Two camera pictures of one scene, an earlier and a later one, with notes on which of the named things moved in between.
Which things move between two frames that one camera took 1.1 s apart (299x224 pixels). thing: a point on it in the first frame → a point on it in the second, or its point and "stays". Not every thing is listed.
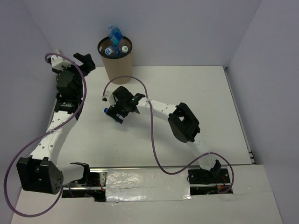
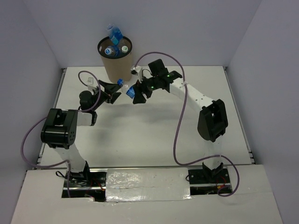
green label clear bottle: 124,49 stays
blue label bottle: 113,51 stays
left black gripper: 88,65 → 110,87
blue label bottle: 116,35 stays
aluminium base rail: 141,167 stays
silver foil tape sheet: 146,185 stays
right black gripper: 112,111 → 139,97
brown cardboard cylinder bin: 117,58 stays
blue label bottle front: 105,111 → 126,87
